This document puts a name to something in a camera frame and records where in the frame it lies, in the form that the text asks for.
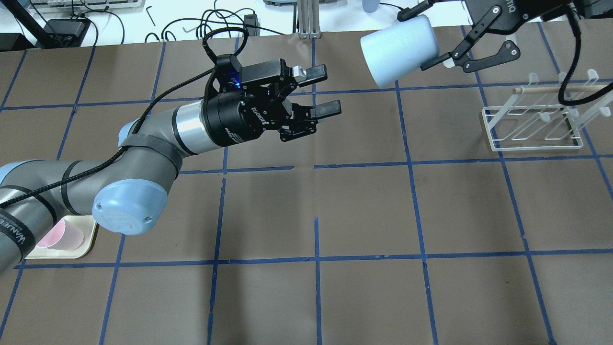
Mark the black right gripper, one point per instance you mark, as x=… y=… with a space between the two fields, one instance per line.
x=507 y=17

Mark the pink plastic cup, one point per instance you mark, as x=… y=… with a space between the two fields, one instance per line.
x=64 y=236

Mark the cream plastic tray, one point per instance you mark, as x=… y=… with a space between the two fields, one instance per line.
x=87 y=224

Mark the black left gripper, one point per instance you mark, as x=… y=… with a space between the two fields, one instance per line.
x=233 y=120

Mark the black box on desk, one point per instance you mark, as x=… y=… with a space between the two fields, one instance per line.
x=70 y=32

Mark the aluminium frame post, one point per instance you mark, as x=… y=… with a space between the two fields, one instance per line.
x=308 y=19

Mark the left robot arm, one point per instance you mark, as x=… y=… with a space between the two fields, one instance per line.
x=127 y=193

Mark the blue plastic cup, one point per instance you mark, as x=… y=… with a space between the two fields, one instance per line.
x=398 y=50

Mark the blue cup on desk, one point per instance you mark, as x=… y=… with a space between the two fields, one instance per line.
x=370 y=6

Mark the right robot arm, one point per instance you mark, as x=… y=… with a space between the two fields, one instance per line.
x=587 y=8

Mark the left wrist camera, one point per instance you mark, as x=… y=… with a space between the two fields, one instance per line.
x=230 y=75

